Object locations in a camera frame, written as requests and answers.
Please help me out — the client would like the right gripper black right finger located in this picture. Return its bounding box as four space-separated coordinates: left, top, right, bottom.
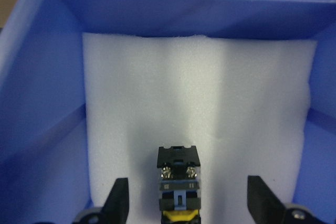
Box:
247 175 286 223

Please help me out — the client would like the red mushroom push button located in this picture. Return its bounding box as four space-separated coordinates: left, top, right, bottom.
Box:
156 145 202 223

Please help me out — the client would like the blue plastic bin right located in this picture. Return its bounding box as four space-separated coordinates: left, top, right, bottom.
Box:
1 0 335 223

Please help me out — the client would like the white foam pad right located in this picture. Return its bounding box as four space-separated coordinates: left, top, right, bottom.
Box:
82 33 317 223

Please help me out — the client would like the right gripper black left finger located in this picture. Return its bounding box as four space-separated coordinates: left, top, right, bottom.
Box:
101 178 129 223

